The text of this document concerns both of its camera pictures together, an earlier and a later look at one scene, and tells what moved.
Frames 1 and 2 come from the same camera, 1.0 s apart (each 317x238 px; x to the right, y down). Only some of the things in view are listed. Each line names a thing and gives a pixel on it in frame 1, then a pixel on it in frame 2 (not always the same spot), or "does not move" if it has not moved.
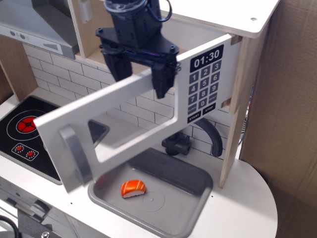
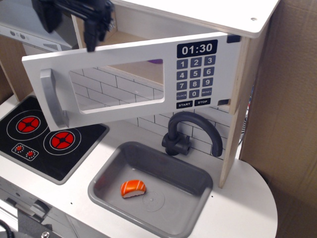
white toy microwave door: [202, 82] → [200, 75]
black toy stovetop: [20, 139] does not move
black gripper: [139, 34] → [99, 13]
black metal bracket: [29, 226] does not move
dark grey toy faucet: [180, 143] does not move
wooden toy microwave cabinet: [193, 24] does not move
